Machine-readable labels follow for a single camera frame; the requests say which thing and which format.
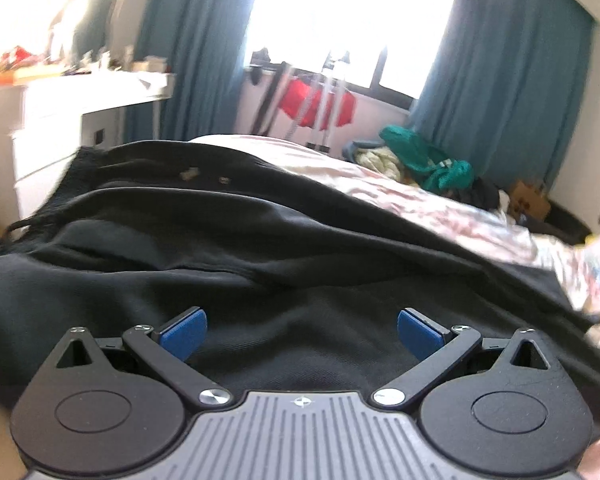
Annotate orange box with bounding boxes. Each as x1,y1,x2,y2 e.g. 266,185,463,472
0,64,67,87

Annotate grey and yellow clothes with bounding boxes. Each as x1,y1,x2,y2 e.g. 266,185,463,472
342,139,417,183

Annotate dark clothes pile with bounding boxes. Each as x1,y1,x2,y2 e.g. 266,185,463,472
467,179,505,210

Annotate black standing pole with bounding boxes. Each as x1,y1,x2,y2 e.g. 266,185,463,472
247,48,289,137

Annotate green clothes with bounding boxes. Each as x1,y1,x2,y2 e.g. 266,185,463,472
379,125,476,193

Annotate wavy framed mirror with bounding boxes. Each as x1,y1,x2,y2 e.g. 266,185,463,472
54,0,119,63

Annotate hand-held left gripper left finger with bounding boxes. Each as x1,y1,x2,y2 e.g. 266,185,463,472
54,306,236,408

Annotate blue curtain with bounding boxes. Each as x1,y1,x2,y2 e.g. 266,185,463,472
409,0,597,198
124,0,270,144

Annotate bed with pink sheet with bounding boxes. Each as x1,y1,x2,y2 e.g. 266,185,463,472
187,133,600,346

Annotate black clothes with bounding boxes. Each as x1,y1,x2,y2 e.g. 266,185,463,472
0,141,600,413

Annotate white dresser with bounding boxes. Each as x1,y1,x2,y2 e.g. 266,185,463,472
0,72,177,223

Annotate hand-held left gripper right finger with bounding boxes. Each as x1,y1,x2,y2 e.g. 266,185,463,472
371,308,556,408

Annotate brown paper bag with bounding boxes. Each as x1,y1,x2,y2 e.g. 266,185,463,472
508,180,552,222

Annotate window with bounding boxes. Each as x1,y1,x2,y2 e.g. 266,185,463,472
240,0,462,111

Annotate red cloth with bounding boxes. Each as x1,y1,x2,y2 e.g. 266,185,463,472
279,79,357,129

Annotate small beige box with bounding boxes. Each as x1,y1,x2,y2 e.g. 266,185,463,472
132,57,170,75

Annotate metal drying rack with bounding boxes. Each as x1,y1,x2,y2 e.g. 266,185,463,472
285,49,355,155

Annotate black basket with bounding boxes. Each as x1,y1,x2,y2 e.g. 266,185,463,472
529,199,594,245

